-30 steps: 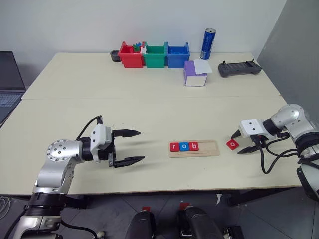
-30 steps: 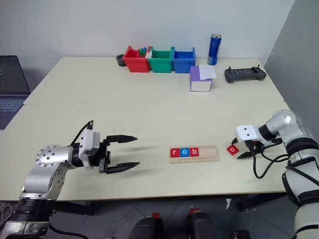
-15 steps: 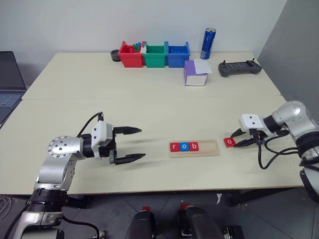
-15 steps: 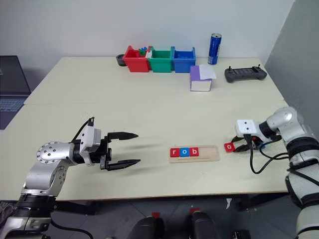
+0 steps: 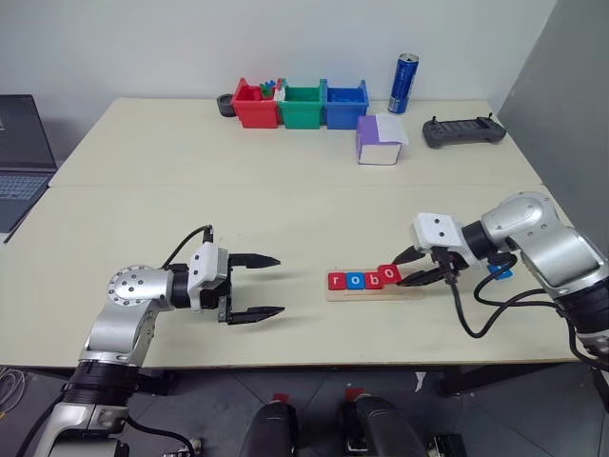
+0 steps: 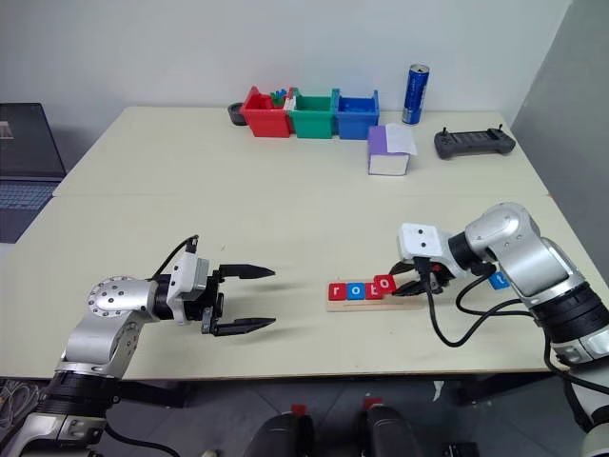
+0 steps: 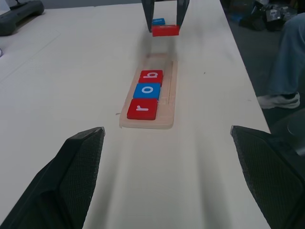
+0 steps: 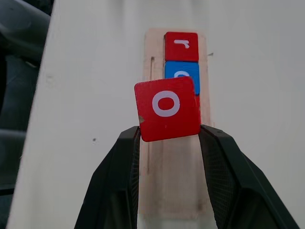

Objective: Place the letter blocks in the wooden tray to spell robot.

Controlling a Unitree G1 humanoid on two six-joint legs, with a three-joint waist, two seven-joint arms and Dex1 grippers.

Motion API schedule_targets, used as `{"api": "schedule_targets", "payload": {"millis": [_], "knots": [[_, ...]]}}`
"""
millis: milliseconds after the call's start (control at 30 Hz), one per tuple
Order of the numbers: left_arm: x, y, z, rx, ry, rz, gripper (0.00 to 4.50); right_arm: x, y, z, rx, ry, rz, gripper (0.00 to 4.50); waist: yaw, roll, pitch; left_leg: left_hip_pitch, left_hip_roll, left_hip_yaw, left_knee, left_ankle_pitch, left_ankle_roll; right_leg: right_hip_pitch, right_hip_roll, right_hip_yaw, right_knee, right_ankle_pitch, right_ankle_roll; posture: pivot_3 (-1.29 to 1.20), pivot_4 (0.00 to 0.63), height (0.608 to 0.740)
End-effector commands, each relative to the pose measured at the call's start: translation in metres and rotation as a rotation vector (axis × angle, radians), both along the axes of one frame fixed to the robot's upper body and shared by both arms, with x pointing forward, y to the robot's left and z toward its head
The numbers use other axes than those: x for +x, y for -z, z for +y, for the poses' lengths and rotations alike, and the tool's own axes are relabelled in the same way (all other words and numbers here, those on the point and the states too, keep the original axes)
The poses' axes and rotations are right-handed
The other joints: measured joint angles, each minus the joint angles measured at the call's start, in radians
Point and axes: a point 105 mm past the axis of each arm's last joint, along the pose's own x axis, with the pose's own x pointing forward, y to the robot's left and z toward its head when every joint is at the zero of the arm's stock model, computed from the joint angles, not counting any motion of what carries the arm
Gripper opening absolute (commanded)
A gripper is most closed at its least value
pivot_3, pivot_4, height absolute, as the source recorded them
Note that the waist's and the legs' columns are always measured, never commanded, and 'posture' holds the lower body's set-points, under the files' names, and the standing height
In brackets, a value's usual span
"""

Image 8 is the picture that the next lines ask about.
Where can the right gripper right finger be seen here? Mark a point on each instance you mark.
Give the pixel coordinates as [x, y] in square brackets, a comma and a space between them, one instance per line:
[238, 190]

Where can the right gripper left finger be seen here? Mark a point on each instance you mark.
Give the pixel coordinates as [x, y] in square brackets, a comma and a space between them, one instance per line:
[114, 186]

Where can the red letter tile o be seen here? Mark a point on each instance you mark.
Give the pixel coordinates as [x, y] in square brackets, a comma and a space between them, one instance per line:
[147, 119]

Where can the wooden letter tray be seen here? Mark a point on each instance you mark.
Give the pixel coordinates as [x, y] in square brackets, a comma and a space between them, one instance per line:
[171, 179]

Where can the blue letter tile o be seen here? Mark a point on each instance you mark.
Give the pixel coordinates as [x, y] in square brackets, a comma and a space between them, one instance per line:
[171, 68]

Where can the red letter tile r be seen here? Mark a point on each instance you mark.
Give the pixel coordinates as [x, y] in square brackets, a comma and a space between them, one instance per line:
[181, 52]

